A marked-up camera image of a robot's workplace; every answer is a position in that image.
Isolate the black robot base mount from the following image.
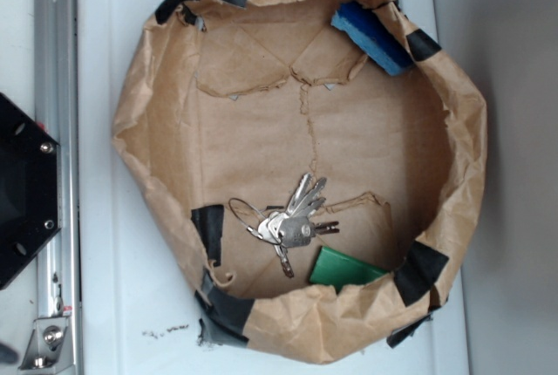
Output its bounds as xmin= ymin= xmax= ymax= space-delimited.
xmin=1 ymin=95 xmax=60 ymax=289

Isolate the silver key bunch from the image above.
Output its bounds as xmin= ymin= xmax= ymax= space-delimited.
xmin=228 ymin=173 xmax=339 ymax=278

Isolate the brown paper bag bin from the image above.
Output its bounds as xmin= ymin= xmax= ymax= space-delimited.
xmin=112 ymin=0 xmax=487 ymax=364

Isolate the aluminium rail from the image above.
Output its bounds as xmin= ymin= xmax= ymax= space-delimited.
xmin=34 ymin=0 xmax=84 ymax=374

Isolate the green rectangular block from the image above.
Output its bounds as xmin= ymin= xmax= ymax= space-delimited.
xmin=310 ymin=246 xmax=387 ymax=292

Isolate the metal corner bracket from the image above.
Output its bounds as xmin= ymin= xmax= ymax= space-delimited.
xmin=17 ymin=317 xmax=73 ymax=374

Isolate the blue sponge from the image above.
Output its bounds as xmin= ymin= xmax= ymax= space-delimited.
xmin=331 ymin=1 xmax=413 ymax=76

